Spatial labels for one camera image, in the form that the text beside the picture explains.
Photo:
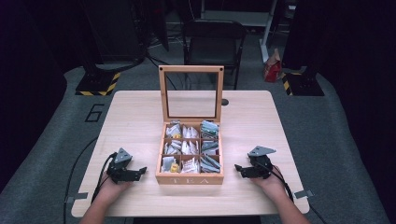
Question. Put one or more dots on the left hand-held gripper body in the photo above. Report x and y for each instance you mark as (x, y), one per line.
(120, 168)

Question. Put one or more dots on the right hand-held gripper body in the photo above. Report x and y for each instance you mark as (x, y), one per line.
(261, 166)

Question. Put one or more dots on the person's left hand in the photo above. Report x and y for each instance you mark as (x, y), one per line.
(113, 190)

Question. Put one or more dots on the person's right hand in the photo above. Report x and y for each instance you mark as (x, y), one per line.
(271, 186)

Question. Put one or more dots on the pile of grey green tea packets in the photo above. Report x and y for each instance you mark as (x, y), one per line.
(210, 146)

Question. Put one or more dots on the pile of white yellow tea packets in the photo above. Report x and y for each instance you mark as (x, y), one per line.
(172, 146)

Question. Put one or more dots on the grey tape strip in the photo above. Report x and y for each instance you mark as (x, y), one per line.
(303, 194)
(77, 197)

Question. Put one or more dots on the pile of plain white tea packets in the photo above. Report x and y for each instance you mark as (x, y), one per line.
(190, 147)

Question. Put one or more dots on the wooden tea box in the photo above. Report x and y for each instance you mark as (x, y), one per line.
(190, 146)

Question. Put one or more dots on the black yellow striped stand base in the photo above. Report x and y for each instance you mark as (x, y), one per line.
(98, 84)
(303, 84)

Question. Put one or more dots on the red paper bag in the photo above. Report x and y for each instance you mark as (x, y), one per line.
(272, 68)

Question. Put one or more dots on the black folding chair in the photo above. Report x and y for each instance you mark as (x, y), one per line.
(213, 46)

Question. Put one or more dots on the black equipment cabinet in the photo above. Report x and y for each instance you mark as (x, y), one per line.
(112, 31)

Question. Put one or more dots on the white desk frame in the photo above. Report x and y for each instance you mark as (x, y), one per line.
(249, 15)

